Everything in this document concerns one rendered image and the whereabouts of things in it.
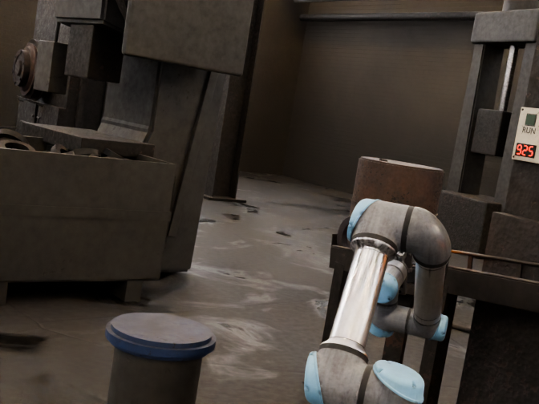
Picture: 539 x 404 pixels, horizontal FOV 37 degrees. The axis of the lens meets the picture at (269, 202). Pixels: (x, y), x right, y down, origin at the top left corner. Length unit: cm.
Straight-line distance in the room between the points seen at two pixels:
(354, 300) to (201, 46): 282
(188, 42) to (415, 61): 772
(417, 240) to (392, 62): 1032
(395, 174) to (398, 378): 350
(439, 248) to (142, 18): 264
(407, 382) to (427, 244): 37
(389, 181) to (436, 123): 624
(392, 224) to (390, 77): 1028
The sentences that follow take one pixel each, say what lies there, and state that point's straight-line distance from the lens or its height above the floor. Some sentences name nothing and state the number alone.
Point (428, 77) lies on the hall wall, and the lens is 1163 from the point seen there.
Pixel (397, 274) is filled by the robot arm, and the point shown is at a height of 70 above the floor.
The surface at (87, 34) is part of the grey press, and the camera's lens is 463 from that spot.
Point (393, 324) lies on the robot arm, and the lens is 229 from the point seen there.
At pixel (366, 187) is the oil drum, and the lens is 527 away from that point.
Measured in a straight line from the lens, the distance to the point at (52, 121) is 619.
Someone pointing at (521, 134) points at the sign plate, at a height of 115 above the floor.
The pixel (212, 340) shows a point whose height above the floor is 42.
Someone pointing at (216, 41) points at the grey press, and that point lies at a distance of 455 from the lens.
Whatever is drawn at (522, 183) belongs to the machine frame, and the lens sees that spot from 285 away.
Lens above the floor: 110
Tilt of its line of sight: 7 degrees down
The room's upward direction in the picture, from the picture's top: 9 degrees clockwise
